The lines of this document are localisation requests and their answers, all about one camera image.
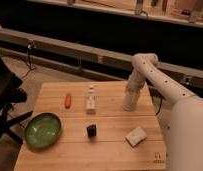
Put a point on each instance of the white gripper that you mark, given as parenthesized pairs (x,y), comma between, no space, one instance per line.
(135,83)

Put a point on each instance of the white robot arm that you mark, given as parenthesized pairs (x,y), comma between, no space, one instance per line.
(185,144)

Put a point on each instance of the white bottle toy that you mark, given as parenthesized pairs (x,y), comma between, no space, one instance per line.
(91,100)

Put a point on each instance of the white sponge block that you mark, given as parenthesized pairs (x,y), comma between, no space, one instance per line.
(136,136)

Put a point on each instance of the orange carrot toy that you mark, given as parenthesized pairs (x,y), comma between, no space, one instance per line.
(67,101)

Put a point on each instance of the green bowl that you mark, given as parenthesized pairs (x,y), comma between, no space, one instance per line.
(42,131)

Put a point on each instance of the black camera tripod stand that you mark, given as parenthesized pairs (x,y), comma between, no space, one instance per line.
(10,92)

